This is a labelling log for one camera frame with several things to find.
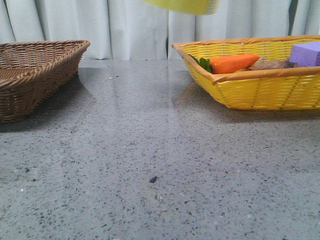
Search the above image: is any yellow-green tape roll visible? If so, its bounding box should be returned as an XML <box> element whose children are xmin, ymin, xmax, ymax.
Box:
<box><xmin>145</xmin><ymin>0</ymin><xmax>220</xmax><ymax>15</ymax></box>

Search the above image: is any small black debris speck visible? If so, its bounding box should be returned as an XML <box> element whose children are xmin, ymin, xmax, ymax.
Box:
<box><xmin>149</xmin><ymin>176</ymin><xmax>158</xmax><ymax>183</ymax></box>

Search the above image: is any orange toy carrot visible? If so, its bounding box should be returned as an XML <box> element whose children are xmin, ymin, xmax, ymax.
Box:
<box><xmin>189</xmin><ymin>53</ymin><xmax>260</xmax><ymax>75</ymax></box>

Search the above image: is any white curtain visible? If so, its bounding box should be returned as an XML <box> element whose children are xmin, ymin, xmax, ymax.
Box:
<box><xmin>0</xmin><ymin>0</ymin><xmax>320</xmax><ymax>60</ymax></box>

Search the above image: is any brown dried root piece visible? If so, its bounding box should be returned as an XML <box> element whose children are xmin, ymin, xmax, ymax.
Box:
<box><xmin>247</xmin><ymin>56</ymin><xmax>301</xmax><ymax>71</ymax></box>

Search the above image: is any yellow woven plastic basket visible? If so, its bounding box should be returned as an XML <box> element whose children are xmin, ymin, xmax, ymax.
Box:
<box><xmin>172</xmin><ymin>35</ymin><xmax>320</xmax><ymax>110</ymax></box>

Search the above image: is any brown wicker basket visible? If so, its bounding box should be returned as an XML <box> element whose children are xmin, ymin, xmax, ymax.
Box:
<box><xmin>0</xmin><ymin>40</ymin><xmax>91</xmax><ymax>124</ymax></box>

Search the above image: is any purple foam block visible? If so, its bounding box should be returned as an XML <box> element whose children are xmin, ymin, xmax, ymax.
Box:
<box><xmin>289</xmin><ymin>41</ymin><xmax>320</xmax><ymax>67</ymax></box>

